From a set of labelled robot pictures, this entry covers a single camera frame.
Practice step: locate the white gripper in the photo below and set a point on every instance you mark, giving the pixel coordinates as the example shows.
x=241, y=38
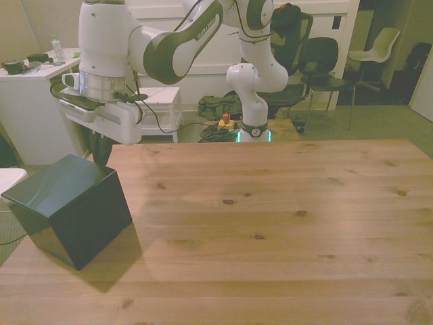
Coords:
x=121, y=122

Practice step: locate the black drawer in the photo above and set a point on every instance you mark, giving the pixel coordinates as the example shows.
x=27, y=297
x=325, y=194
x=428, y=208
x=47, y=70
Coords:
x=111, y=171

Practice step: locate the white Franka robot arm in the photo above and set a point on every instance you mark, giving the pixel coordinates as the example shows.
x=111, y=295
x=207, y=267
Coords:
x=101, y=40

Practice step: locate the black drawer cabinet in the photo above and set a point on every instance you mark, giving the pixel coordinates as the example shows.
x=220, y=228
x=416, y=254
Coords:
x=78, y=216

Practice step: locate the small black microphone stand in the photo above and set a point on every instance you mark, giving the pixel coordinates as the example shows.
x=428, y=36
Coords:
x=137, y=84

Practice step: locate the white side table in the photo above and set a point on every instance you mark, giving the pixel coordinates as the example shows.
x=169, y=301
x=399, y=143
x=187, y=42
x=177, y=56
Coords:
x=162, y=94

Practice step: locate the white desk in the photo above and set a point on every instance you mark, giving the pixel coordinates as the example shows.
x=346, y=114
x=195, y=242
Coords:
x=27, y=108

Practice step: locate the green sticky note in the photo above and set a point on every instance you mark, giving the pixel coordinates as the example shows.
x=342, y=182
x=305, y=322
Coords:
x=76, y=54

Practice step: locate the clear plastic bottle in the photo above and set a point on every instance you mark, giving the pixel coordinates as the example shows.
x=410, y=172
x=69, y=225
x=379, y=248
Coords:
x=58, y=50

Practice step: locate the dark pouch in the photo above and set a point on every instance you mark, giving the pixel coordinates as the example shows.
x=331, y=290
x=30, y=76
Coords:
x=38, y=57

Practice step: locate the dark tape roll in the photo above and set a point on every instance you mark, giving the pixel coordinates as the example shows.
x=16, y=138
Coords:
x=13, y=67

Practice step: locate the green cloth bag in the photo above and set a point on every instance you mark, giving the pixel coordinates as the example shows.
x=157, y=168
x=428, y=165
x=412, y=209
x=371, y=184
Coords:
x=216, y=105

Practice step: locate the yellow emergency stop button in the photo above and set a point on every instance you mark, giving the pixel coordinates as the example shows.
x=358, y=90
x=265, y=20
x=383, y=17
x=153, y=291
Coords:
x=226, y=124

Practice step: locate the black office chair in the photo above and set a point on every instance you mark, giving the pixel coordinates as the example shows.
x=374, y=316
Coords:
x=287, y=93

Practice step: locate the black jacket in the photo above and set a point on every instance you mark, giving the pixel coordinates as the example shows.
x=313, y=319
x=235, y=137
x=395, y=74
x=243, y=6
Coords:
x=285, y=18

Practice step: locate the black shell chair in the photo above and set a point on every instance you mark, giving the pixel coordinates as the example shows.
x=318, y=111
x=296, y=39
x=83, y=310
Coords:
x=321, y=50

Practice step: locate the white shell chair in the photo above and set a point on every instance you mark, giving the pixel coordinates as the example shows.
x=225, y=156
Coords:
x=382, y=44

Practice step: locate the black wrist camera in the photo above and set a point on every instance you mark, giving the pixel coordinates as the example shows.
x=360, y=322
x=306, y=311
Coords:
x=81, y=101

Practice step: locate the black wall switch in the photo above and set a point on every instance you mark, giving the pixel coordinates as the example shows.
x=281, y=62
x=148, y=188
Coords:
x=336, y=22

